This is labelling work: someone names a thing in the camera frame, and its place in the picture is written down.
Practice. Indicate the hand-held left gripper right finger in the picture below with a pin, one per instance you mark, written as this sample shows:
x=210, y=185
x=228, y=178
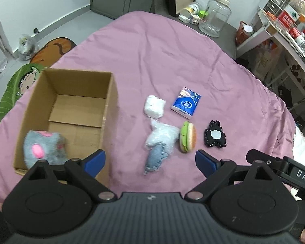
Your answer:
x=204, y=161

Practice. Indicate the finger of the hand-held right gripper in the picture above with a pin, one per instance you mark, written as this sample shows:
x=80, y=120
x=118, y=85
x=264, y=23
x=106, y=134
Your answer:
x=264, y=159

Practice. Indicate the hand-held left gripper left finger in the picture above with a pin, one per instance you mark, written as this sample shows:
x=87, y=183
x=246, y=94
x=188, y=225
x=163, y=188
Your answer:
x=96, y=159

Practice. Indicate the cardboard box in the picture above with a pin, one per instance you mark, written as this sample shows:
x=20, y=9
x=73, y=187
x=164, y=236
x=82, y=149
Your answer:
x=73, y=111

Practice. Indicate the grey plush mouse toy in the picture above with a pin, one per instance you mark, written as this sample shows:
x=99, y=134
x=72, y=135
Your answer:
x=44, y=148

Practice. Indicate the blue tissue pack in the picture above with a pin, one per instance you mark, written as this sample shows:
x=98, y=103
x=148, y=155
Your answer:
x=186, y=103

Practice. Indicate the white soft wad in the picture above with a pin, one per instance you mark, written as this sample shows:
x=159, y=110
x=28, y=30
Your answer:
x=154, y=106

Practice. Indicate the black and white plush toy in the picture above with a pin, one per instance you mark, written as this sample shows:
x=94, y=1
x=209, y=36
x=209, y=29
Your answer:
x=214, y=135

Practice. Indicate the plush burger toy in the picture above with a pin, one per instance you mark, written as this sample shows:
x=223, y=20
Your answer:
x=188, y=136

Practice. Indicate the clear bag of white stuffing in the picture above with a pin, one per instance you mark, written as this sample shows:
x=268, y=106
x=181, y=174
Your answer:
x=162, y=136

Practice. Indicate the denim plush fish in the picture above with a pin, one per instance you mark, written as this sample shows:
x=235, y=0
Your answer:
x=155, y=158

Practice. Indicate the green leaf floor mat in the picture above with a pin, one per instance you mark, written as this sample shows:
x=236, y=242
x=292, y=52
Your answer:
x=17, y=86

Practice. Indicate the pink bedsheet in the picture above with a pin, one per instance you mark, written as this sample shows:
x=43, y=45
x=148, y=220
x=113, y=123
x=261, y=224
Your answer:
x=167, y=56

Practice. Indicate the white desk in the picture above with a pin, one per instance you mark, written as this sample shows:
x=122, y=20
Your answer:
x=279, y=45

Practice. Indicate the orange cat-shaped floor mat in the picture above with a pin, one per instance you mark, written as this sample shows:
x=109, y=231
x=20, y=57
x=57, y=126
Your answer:
x=53, y=49

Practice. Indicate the grey low table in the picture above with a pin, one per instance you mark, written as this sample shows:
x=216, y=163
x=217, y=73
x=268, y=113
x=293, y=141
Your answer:
x=226, y=39

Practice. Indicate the orange jar with white lid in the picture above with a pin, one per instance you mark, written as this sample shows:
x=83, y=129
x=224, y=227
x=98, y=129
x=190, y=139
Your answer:
x=244, y=33

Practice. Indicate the clear trash bag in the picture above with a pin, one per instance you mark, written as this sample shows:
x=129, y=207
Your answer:
x=28, y=47

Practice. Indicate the large clear water jug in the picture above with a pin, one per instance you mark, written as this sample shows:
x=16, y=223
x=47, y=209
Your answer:
x=215, y=17

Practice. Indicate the white charger block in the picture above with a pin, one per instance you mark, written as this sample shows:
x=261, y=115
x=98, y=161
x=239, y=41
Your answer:
x=184, y=18

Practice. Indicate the white supplement bottle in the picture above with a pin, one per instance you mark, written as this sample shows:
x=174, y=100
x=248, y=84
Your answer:
x=192, y=9

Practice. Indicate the red-label water bottle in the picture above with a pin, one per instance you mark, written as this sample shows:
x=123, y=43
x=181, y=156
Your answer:
x=293, y=9

